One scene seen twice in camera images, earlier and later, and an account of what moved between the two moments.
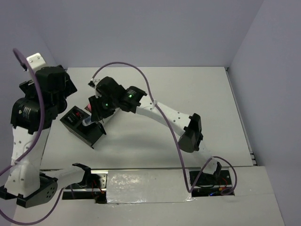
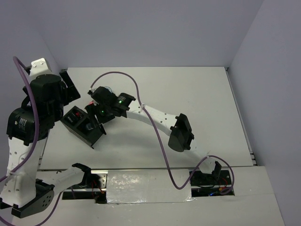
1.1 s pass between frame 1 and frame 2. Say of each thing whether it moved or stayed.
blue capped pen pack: moved
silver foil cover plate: stayed
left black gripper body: stayed
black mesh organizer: stayed
